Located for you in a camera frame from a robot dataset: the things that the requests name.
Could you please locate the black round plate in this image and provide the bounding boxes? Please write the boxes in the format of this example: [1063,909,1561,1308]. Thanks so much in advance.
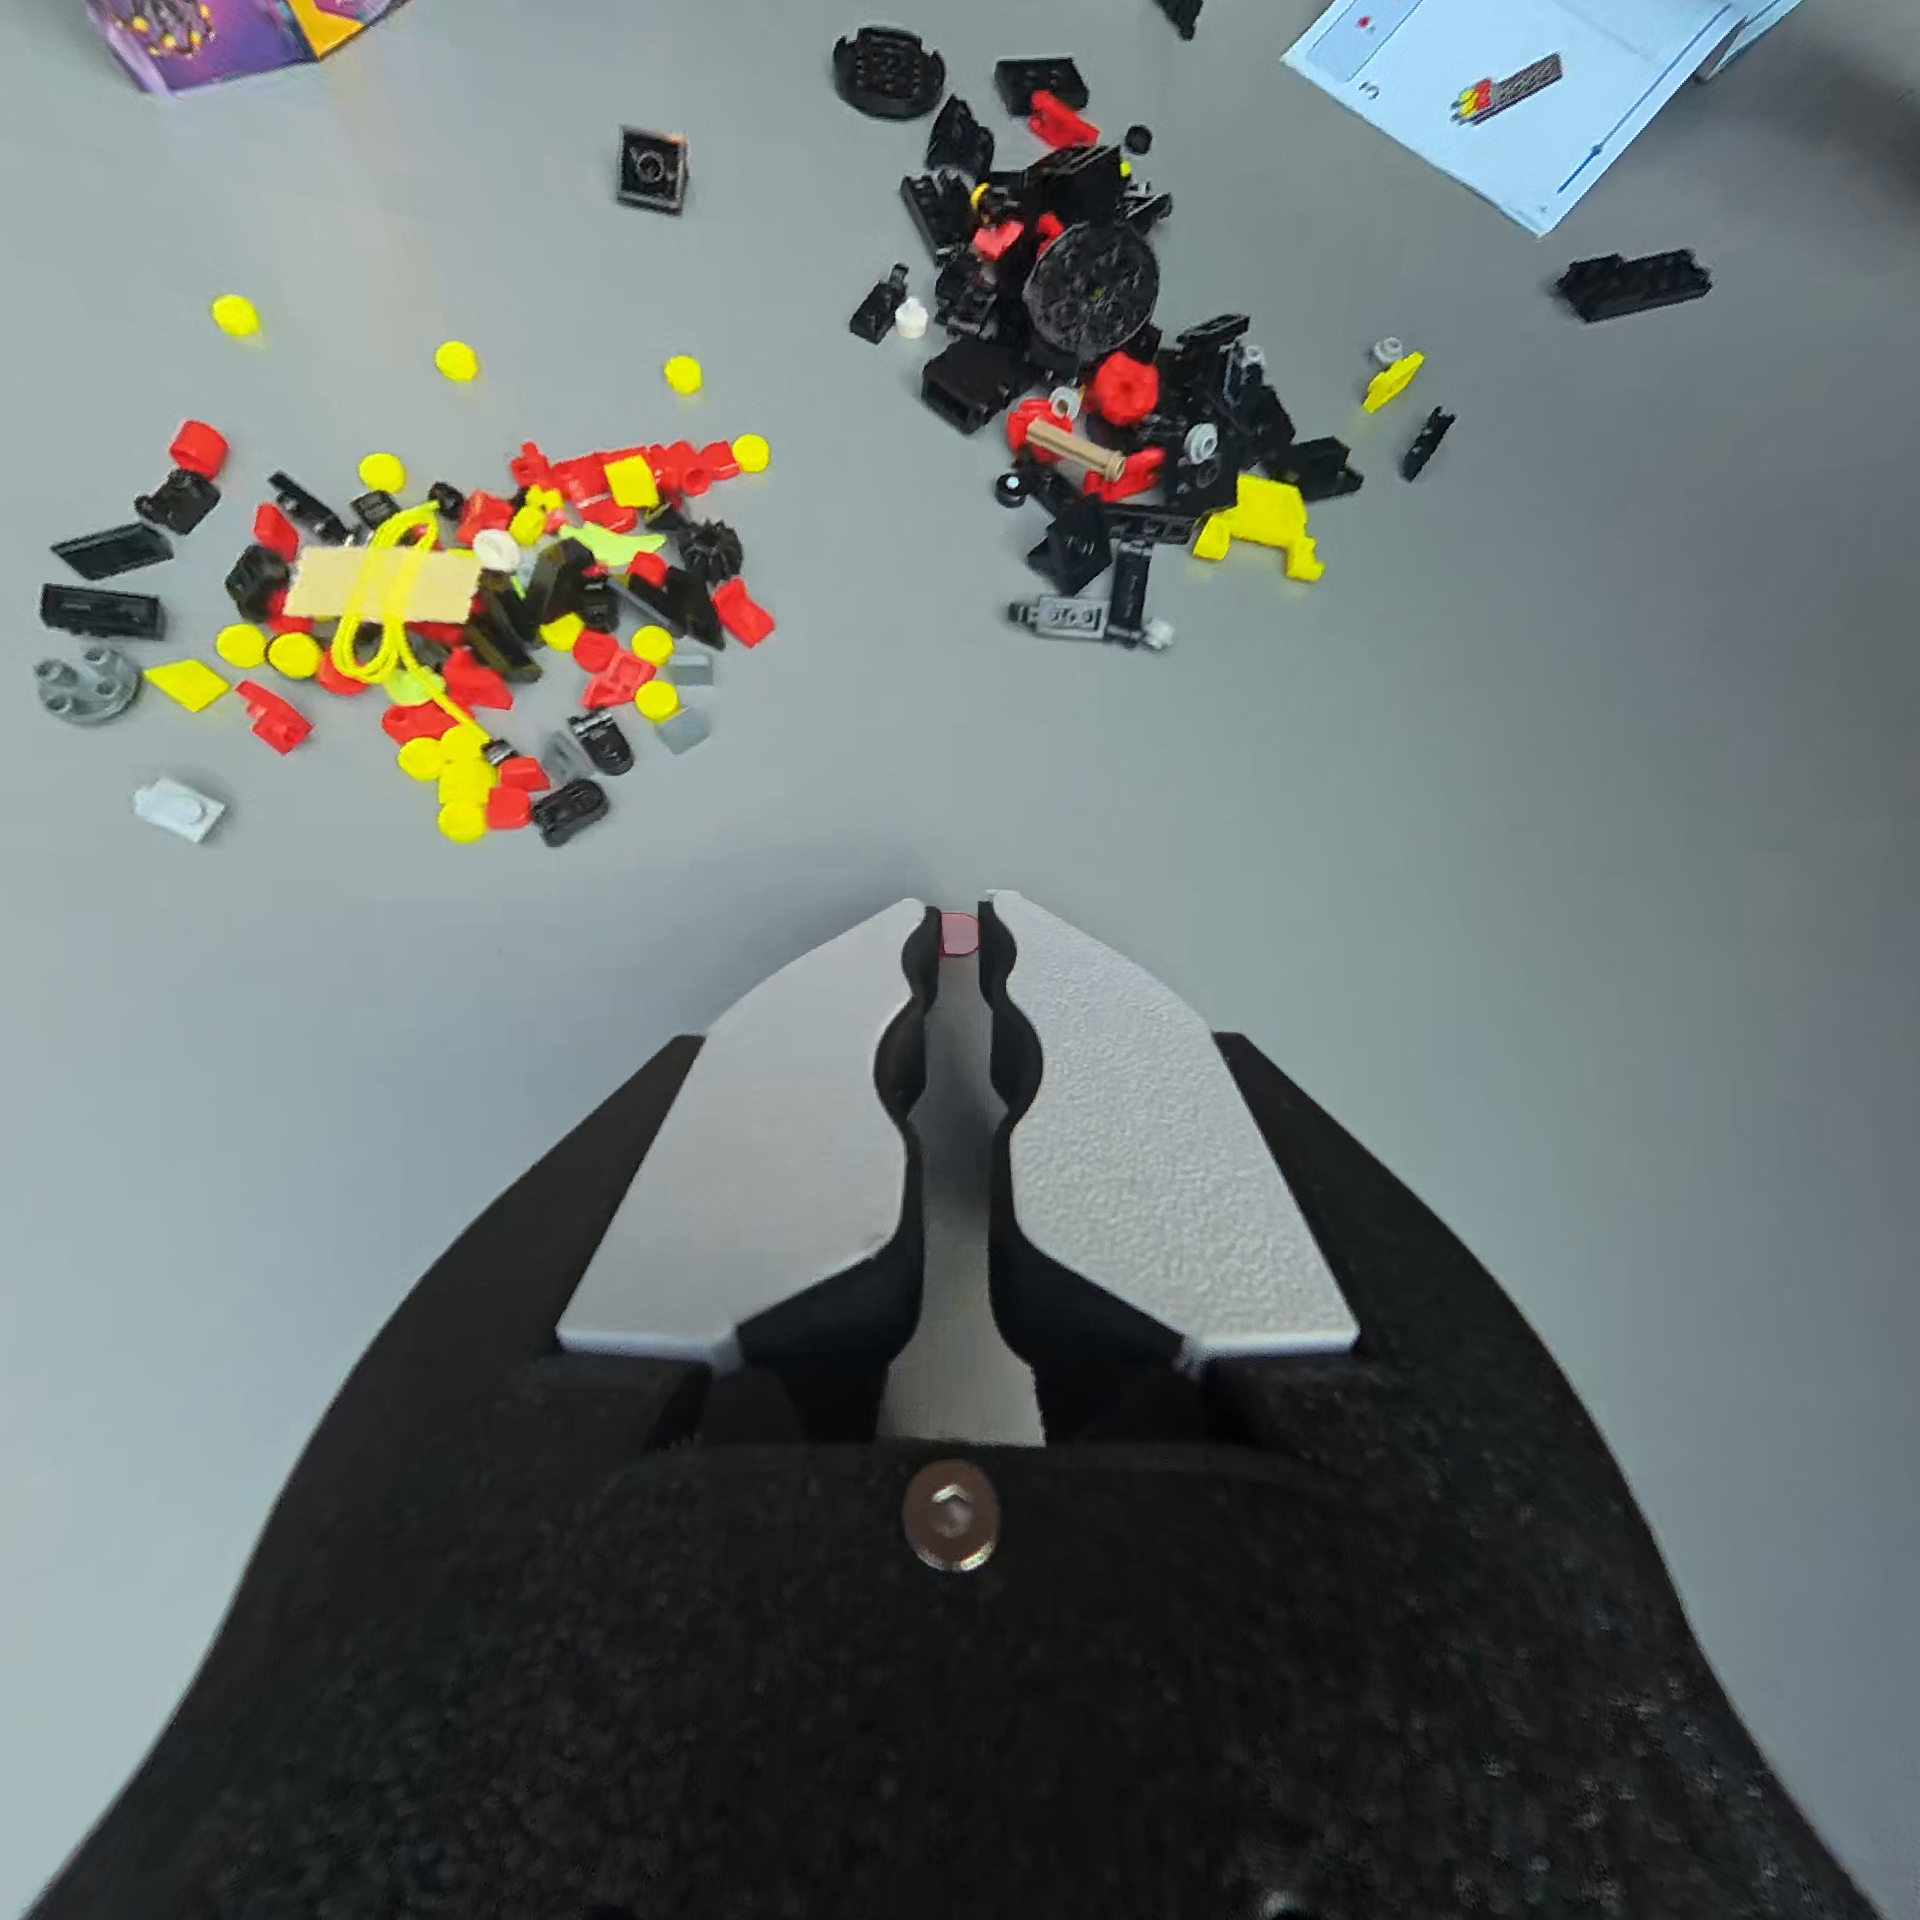
[833,23,940,113]

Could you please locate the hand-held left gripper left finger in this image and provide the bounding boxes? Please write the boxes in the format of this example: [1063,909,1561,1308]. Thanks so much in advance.
[556,894,935,1443]

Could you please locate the dark grey round plate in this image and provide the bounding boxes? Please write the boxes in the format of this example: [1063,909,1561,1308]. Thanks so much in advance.
[34,647,139,728]

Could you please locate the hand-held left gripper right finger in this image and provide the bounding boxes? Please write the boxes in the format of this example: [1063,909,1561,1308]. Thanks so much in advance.
[980,892,1360,1443]

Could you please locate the light blue instruction booklet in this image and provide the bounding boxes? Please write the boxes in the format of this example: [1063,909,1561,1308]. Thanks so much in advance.
[1279,0,1807,240]

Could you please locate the purple and yellow toy box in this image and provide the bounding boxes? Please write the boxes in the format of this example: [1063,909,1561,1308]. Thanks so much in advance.
[80,0,410,94]

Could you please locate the tan card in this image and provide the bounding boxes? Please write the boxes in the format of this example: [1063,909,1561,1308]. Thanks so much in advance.
[284,542,480,625]

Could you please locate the large yellow brick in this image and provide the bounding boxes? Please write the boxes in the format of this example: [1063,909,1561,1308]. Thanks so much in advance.
[1191,473,1330,586]

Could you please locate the pile of black red bricks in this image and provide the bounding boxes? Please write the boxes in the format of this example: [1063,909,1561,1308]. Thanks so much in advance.
[901,93,1367,654]

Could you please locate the neon yellow string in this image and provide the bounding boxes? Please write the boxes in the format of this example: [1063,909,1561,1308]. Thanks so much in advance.
[331,504,497,738]

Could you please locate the pile of small colourful bricks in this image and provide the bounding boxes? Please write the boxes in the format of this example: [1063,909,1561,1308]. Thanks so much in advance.
[40,291,778,848]

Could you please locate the long black plate with clips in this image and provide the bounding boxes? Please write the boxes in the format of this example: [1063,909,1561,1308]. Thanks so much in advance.
[1554,247,1715,323]

